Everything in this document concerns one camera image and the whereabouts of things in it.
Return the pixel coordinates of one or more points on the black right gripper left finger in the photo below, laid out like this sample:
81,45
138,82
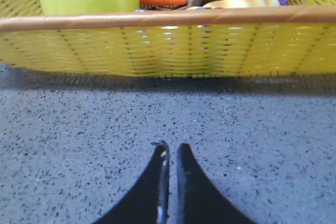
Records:
147,200

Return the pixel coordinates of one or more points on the yellow toy bread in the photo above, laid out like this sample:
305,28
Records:
237,4

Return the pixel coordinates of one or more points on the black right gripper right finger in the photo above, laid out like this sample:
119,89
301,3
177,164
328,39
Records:
199,200

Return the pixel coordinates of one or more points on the yellow woven basket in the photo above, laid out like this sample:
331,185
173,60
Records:
295,39

